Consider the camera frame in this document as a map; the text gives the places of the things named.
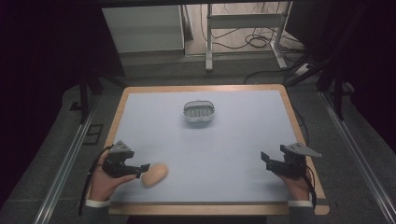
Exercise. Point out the black metal stand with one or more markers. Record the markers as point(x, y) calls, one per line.
point(338, 93)
point(84, 96)

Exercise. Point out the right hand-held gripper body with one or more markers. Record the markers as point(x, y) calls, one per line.
point(292, 161)

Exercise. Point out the black floor bracket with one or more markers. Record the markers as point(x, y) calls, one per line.
point(93, 134)

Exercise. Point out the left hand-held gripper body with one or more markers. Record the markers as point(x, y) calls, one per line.
point(117, 160)

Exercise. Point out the white metal desk frame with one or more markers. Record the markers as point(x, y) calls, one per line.
point(246, 21)

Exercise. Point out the aluminium floor rail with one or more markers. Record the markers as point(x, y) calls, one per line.
point(62, 171)
point(358, 158)

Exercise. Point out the white table mat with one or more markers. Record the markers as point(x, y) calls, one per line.
point(205, 149)

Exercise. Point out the person's right hand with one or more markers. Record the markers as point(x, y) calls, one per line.
point(297, 188)

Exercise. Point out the bread roll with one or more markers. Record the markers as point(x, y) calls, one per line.
point(154, 175)

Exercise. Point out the person's left hand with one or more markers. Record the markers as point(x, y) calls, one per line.
point(104, 185)

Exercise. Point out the wooden table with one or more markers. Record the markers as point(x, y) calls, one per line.
point(199, 209)

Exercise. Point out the white cabinet panel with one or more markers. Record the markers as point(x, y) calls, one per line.
point(143, 28)

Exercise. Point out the white power strip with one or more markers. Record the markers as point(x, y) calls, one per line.
point(302, 70)

